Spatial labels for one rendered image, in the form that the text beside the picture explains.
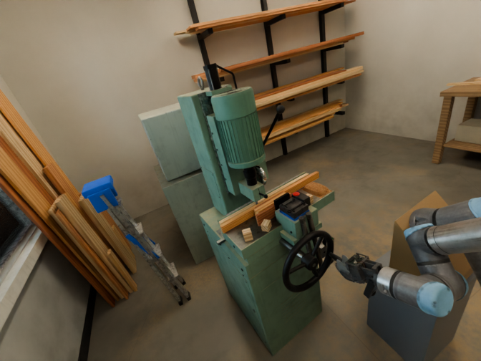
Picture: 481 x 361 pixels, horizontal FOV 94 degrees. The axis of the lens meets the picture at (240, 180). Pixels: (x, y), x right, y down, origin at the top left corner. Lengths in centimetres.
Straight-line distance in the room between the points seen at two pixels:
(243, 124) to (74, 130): 259
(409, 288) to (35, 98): 335
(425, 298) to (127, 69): 315
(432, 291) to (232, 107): 84
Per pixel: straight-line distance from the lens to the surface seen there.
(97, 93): 319
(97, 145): 326
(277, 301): 139
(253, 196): 107
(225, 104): 89
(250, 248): 103
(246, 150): 94
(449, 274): 98
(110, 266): 229
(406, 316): 149
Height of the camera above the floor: 160
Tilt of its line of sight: 27 degrees down
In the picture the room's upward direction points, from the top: 14 degrees counter-clockwise
